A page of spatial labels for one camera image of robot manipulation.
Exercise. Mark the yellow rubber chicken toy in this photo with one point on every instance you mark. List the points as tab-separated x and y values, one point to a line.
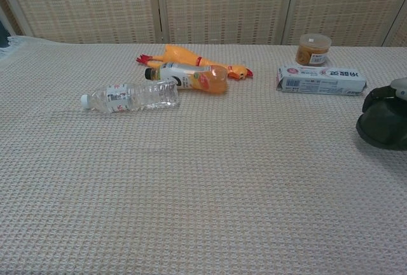
181	54

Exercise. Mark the black cup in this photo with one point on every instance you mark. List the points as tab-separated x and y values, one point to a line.
381	125

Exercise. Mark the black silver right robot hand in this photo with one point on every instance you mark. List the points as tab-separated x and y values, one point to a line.
401	88

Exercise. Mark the clear plastic water bottle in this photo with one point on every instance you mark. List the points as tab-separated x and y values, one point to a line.
133	96

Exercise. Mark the beige woven fringed tablecloth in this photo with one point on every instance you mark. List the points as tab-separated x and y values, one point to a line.
203	176

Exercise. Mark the bamboo folding screen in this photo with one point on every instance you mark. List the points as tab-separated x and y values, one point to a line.
222	4

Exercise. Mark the clear jar of rubber bands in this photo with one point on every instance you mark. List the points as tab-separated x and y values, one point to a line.
313	50

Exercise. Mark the orange juice bottle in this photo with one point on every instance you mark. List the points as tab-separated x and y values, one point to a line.
203	79

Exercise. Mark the white blue toothpaste box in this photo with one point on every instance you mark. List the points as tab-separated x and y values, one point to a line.
318	81

